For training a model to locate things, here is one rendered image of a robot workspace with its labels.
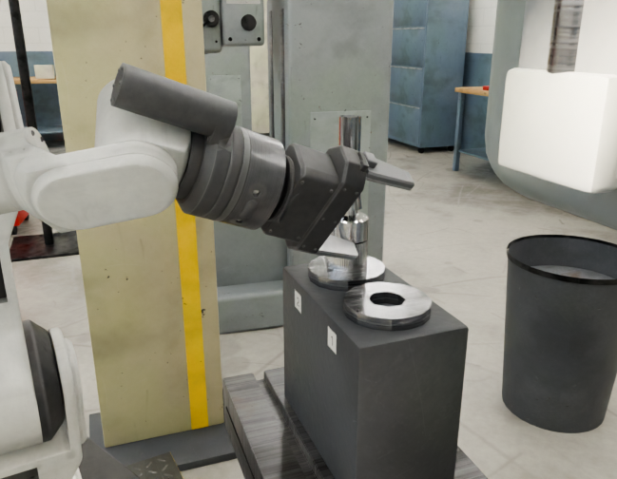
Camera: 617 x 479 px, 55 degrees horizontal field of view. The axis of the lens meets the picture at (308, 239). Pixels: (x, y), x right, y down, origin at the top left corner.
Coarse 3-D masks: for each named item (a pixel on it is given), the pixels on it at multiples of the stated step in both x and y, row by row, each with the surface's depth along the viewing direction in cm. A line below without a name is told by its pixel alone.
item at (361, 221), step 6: (360, 216) 67; (366, 216) 67; (342, 222) 66; (348, 222) 66; (354, 222) 66; (360, 222) 66; (366, 222) 67; (336, 228) 66; (342, 228) 66; (348, 228) 66; (354, 228) 66; (360, 228) 66
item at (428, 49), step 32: (416, 0) 703; (448, 0) 689; (416, 32) 711; (448, 32) 702; (256, 64) 818; (416, 64) 719; (448, 64) 714; (256, 96) 832; (416, 96) 727; (448, 96) 728; (256, 128) 845; (416, 128) 735; (448, 128) 741
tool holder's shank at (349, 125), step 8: (344, 120) 63; (352, 120) 63; (360, 120) 64; (344, 128) 63; (352, 128) 63; (360, 128) 64; (344, 136) 64; (352, 136) 64; (360, 136) 65; (344, 144) 64; (352, 144) 64; (360, 200) 67; (352, 208) 66; (360, 208) 67; (344, 216) 67; (352, 216) 67
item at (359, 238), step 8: (336, 232) 66; (344, 232) 66; (352, 232) 66; (360, 232) 66; (352, 240) 66; (360, 240) 67; (360, 248) 67; (360, 256) 67; (328, 264) 69; (336, 264) 68; (344, 264) 67; (352, 264) 67; (360, 264) 68; (344, 272) 67; (352, 272) 67
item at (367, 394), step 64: (320, 256) 73; (320, 320) 63; (384, 320) 57; (448, 320) 59; (320, 384) 65; (384, 384) 56; (448, 384) 59; (320, 448) 67; (384, 448) 59; (448, 448) 62
